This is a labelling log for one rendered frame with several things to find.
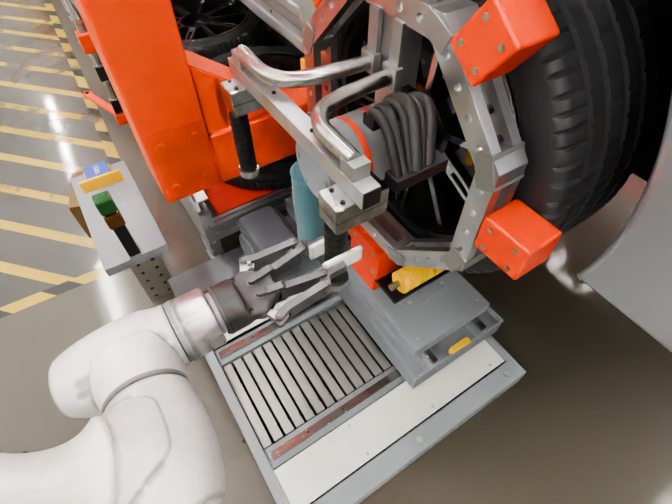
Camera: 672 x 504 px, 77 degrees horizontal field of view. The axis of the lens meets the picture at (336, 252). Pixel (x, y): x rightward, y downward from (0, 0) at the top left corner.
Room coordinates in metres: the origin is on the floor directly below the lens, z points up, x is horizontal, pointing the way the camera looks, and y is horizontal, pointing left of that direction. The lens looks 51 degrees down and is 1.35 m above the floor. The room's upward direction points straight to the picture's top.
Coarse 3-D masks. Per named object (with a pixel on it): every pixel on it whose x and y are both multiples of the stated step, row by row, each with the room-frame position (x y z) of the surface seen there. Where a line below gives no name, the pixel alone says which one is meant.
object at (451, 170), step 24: (360, 24) 0.89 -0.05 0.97; (360, 48) 0.93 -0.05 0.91; (432, 72) 0.72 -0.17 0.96; (432, 96) 0.71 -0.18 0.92; (456, 120) 0.68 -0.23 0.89; (456, 144) 0.64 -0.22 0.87; (456, 168) 0.63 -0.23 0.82; (408, 192) 0.73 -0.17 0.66; (432, 192) 0.67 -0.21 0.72; (456, 192) 0.78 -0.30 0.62; (408, 216) 0.70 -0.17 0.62; (432, 216) 0.69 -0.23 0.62; (456, 216) 0.67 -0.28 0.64
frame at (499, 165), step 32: (352, 0) 0.77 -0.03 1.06; (384, 0) 0.68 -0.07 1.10; (416, 0) 0.63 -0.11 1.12; (448, 0) 0.62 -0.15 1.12; (320, 32) 0.84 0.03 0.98; (448, 32) 0.56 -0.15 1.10; (320, 64) 0.87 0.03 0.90; (448, 64) 0.56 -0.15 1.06; (320, 96) 0.87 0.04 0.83; (480, 96) 0.52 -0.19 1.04; (480, 128) 0.49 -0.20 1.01; (512, 128) 0.50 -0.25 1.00; (480, 160) 0.47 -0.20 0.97; (512, 160) 0.47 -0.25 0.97; (480, 192) 0.47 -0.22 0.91; (512, 192) 0.47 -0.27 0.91; (384, 224) 0.69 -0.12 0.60; (480, 224) 0.45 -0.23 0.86; (416, 256) 0.54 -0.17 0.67; (448, 256) 0.47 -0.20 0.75; (480, 256) 0.47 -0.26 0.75
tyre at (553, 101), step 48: (480, 0) 0.64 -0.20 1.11; (576, 0) 0.61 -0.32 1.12; (624, 0) 0.65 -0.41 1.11; (576, 48) 0.56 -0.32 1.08; (624, 48) 0.59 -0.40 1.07; (528, 96) 0.53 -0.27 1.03; (576, 96) 0.51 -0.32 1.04; (624, 96) 0.56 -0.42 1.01; (528, 144) 0.51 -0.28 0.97; (576, 144) 0.49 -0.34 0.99; (624, 144) 0.54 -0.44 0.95; (528, 192) 0.48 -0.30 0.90; (576, 192) 0.47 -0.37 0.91
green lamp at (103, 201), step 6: (102, 192) 0.73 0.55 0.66; (108, 192) 0.74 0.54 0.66; (96, 198) 0.71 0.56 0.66; (102, 198) 0.71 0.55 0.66; (108, 198) 0.71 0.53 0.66; (96, 204) 0.69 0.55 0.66; (102, 204) 0.70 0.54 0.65; (108, 204) 0.70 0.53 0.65; (114, 204) 0.71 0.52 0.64; (102, 210) 0.70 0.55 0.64; (108, 210) 0.70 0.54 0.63; (114, 210) 0.71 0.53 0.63
